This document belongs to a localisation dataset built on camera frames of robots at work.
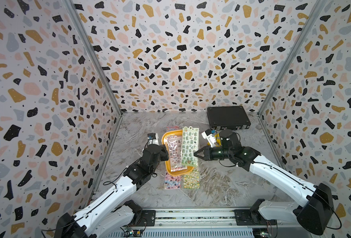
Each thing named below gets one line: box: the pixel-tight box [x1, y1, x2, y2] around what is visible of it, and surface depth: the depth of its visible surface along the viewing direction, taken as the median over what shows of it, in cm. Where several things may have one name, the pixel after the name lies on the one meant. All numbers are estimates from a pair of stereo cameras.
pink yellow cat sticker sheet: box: [164, 171, 181, 190], surface depth 87 cm
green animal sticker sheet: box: [183, 166, 200, 189], surface depth 89 cm
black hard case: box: [206, 105, 252, 131], surface depth 120 cm
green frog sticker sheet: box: [181, 125, 200, 167], surface depth 76 cm
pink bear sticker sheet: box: [166, 134, 188, 173], surface depth 85 cm
